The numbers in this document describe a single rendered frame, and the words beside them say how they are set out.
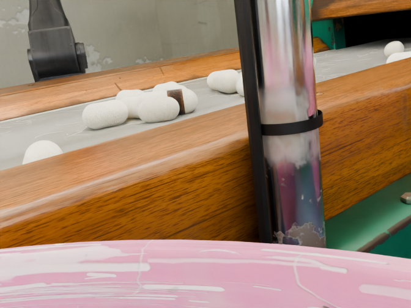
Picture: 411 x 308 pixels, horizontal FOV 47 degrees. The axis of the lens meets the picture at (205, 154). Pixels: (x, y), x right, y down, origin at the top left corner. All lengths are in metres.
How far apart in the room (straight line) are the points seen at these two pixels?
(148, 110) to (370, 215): 0.19
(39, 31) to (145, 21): 1.99
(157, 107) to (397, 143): 0.17
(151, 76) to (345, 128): 0.39
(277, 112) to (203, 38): 2.32
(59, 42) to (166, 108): 0.46
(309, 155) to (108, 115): 0.22
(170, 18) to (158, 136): 2.51
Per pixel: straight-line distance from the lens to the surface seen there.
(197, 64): 0.64
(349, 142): 0.23
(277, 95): 0.15
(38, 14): 0.82
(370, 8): 0.72
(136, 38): 2.73
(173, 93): 0.37
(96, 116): 0.36
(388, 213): 0.23
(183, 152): 0.16
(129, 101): 0.38
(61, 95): 0.53
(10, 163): 0.31
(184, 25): 2.60
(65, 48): 0.79
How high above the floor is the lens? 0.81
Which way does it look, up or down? 15 degrees down
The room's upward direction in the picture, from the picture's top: 8 degrees counter-clockwise
